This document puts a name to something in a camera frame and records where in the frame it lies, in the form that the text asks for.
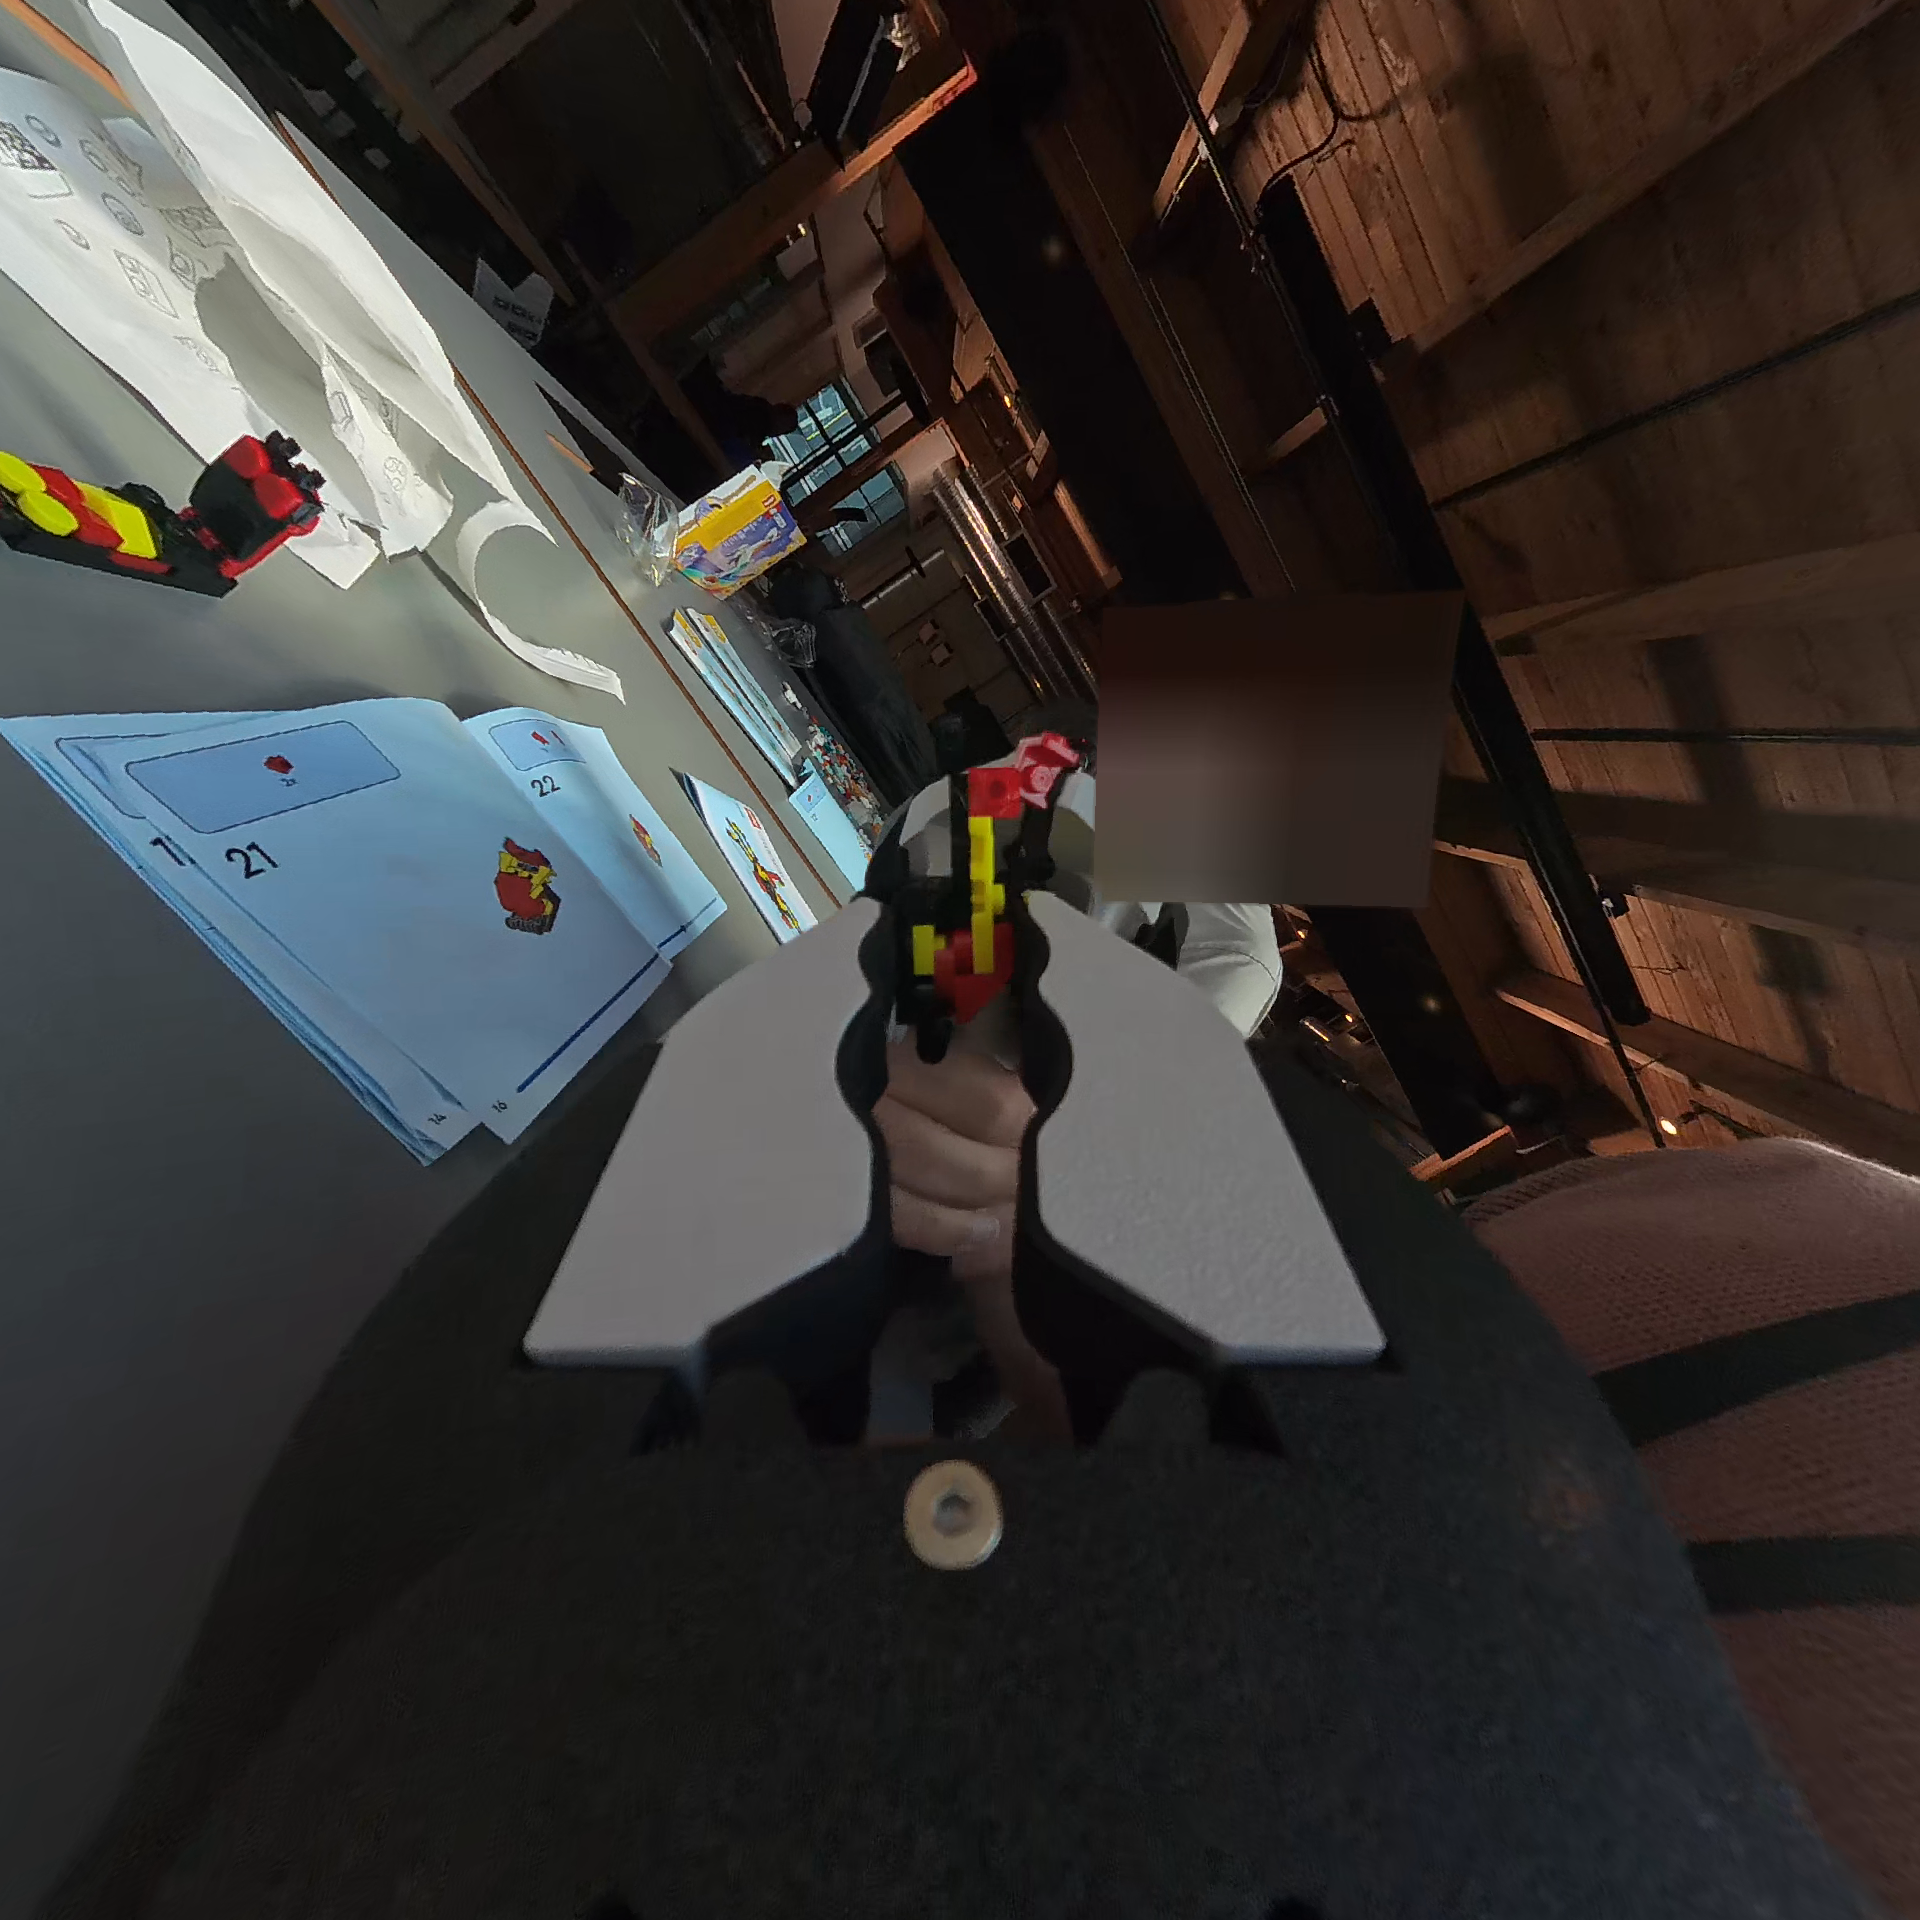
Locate red yellow brick model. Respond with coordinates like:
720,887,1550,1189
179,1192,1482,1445
0,432,328,602

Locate thin instruction leaflet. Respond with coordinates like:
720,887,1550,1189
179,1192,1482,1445
675,769,822,944

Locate pile of colourful loose bricks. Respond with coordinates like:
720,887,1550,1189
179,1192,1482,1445
803,718,889,841

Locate red yellow black brick assembly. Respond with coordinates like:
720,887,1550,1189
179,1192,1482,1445
894,729,1085,1071

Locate stacked instruction booklets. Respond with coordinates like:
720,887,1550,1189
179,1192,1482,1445
666,607,800,784

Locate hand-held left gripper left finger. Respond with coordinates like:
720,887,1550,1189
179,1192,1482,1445
522,894,905,1445

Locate black bag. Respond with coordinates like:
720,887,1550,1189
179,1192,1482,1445
769,568,944,806

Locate open light blue instruction booklet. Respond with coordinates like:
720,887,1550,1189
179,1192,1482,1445
0,698,732,1166

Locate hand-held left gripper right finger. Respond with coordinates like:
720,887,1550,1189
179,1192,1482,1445
1008,886,1392,1445

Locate person's right hand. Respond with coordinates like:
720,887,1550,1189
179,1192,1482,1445
873,1035,1044,1298

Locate white paper bag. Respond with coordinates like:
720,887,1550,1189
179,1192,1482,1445
0,0,626,702

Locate small yellow toy box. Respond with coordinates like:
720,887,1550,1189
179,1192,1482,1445
669,464,806,602

